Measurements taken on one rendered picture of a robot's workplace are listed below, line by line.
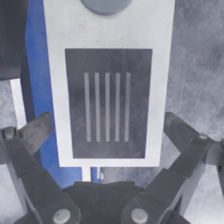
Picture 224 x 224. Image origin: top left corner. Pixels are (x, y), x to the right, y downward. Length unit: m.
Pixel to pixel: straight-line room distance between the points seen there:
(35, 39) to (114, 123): 0.85
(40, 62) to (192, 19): 1.32
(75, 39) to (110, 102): 0.15
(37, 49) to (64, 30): 0.69
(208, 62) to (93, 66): 1.60
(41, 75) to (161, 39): 0.80
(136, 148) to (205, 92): 1.57
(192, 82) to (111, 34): 1.46
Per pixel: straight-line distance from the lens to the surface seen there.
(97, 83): 0.25
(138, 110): 0.26
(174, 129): 0.18
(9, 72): 0.43
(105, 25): 0.34
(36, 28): 1.05
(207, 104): 1.86
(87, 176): 1.07
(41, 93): 1.05
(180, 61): 1.68
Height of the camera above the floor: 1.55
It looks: 74 degrees down
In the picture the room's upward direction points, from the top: 179 degrees clockwise
